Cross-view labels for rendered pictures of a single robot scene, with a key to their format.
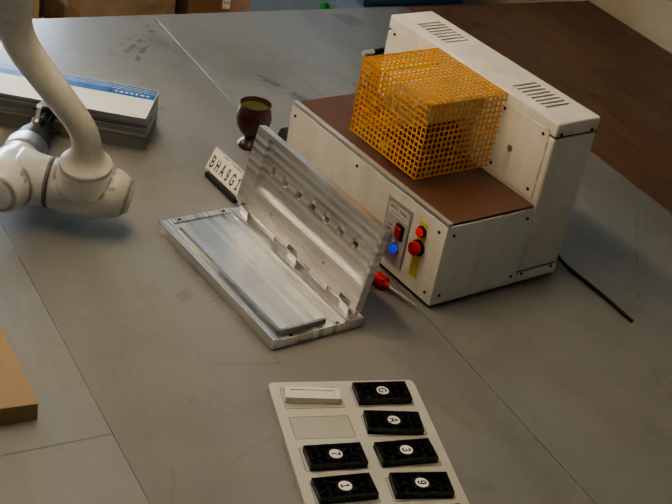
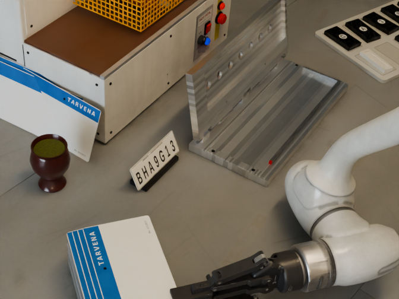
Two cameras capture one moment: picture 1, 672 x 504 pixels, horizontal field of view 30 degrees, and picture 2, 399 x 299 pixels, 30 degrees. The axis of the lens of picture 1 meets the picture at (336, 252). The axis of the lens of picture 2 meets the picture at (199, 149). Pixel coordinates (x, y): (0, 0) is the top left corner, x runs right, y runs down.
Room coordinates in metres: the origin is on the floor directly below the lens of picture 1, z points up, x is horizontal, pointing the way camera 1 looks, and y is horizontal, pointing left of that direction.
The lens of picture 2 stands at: (2.76, 1.42, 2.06)
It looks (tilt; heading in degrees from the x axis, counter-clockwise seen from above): 42 degrees down; 249
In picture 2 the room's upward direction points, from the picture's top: 5 degrees clockwise
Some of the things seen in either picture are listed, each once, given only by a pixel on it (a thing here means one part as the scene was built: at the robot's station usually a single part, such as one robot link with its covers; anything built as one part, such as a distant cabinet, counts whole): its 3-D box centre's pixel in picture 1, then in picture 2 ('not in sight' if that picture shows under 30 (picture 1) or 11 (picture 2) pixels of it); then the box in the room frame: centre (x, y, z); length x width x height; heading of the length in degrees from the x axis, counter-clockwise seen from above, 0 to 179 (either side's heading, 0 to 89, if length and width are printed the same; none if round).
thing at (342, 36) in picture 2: (381, 392); (342, 38); (1.78, -0.13, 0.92); 0.10 x 0.05 x 0.01; 110
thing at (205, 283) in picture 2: not in sight; (206, 282); (2.44, 0.67, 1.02); 0.05 x 0.01 x 0.03; 2
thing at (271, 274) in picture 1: (257, 268); (272, 113); (2.09, 0.15, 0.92); 0.44 x 0.21 x 0.04; 41
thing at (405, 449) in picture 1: (405, 452); (380, 23); (1.63, -0.18, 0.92); 0.10 x 0.05 x 0.01; 113
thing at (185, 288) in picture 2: not in sight; (190, 292); (2.46, 0.67, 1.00); 0.07 x 0.03 x 0.01; 2
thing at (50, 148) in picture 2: (252, 124); (50, 165); (2.65, 0.25, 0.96); 0.09 x 0.09 x 0.11
